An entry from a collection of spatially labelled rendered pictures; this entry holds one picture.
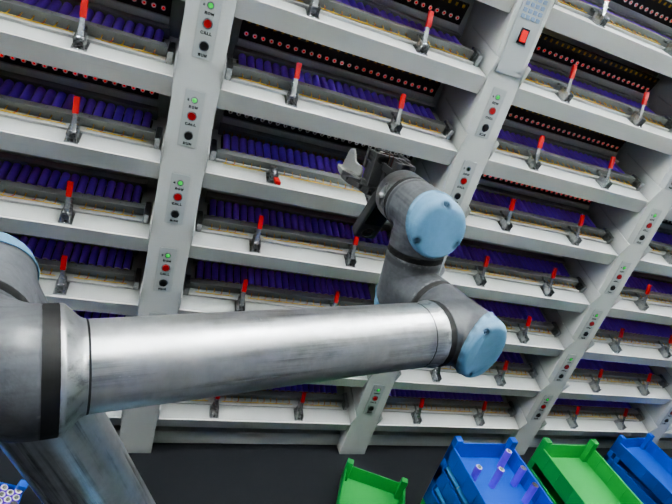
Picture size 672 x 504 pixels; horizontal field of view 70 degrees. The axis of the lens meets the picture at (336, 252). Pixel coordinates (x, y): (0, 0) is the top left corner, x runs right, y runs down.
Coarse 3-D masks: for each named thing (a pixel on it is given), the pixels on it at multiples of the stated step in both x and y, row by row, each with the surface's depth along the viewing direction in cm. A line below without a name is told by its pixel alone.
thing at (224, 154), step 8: (216, 152) 115; (224, 152) 114; (232, 152) 115; (232, 160) 115; (240, 160) 116; (248, 160) 116; (256, 160) 116; (264, 160) 118; (272, 160) 119; (248, 168) 116; (280, 168) 119; (288, 168) 119; (296, 168) 120; (304, 168) 121; (288, 176) 119; (304, 176) 122; (312, 176) 122; (320, 176) 123; (328, 176) 123; (336, 176) 124; (344, 184) 126
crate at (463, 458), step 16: (448, 448) 130; (464, 448) 131; (480, 448) 133; (496, 448) 135; (512, 448) 134; (448, 464) 129; (464, 464) 123; (480, 464) 132; (496, 464) 134; (512, 464) 134; (464, 480) 122; (480, 480) 127; (528, 480) 128; (480, 496) 115; (496, 496) 123; (512, 496) 125; (544, 496) 122
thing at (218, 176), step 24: (240, 120) 123; (216, 144) 114; (336, 144) 132; (216, 168) 113; (240, 168) 116; (240, 192) 116; (264, 192) 117; (288, 192) 118; (312, 192) 120; (336, 192) 123; (360, 192) 127
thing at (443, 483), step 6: (444, 462) 130; (438, 468) 133; (444, 468) 130; (438, 474) 132; (444, 474) 130; (438, 480) 132; (444, 480) 129; (438, 486) 131; (444, 486) 129; (450, 486) 126; (444, 492) 129; (450, 492) 126; (456, 492) 131; (444, 498) 128; (450, 498) 126; (456, 498) 123
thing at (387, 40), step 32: (256, 0) 97; (288, 0) 103; (320, 0) 106; (352, 0) 115; (384, 0) 119; (416, 0) 121; (448, 0) 122; (288, 32) 103; (320, 32) 104; (352, 32) 105; (384, 32) 111; (416, 32) 114; (448, 32) 125; (416, 64) 112; (448, 64) 113; (480, 64) 120
